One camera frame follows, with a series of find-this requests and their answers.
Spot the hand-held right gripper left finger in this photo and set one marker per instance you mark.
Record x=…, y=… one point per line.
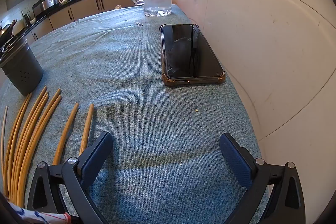
x=97, y=158

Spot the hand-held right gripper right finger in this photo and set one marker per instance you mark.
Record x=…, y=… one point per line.
x=235, y=161

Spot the row of wooden chopsticks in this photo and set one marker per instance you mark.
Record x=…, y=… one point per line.
x=18, y=176

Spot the grey perforated utensil holder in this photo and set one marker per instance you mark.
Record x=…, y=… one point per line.
x=23, y=69

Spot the blue-green table cloth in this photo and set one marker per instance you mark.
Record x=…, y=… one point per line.
x=144, y=121

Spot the red blue printed cloth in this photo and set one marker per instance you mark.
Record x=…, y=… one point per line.
x=34, y=216

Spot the smartphone in brown case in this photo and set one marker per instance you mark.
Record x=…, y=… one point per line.
x=191, y=56

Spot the small paper clip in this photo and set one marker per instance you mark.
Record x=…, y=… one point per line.
x=139, y=24

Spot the beige lower kitchen cabinets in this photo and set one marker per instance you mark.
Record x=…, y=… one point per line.
x=86, y=6

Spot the dark kettle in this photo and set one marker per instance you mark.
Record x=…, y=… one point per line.
x=26, y=19

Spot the black wok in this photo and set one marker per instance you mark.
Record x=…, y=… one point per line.
x=6, y=31

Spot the stainless steel kitchen appliance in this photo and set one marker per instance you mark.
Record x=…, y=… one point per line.
x=46, y=3

